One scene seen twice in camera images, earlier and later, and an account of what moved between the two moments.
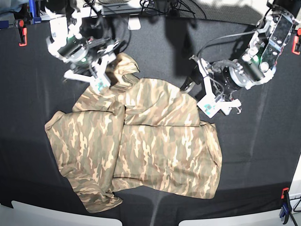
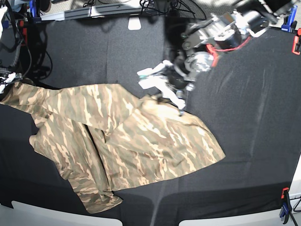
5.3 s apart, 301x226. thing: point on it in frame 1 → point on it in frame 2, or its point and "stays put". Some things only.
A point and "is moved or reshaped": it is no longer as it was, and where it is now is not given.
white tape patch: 134,24 stays put
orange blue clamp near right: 286,210 stays put
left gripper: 83,60 → 5,78
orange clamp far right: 296,48 stays put
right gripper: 209,104 → 168,78
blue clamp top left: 32,5 stays put
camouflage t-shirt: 137,133 is moved or reshaped
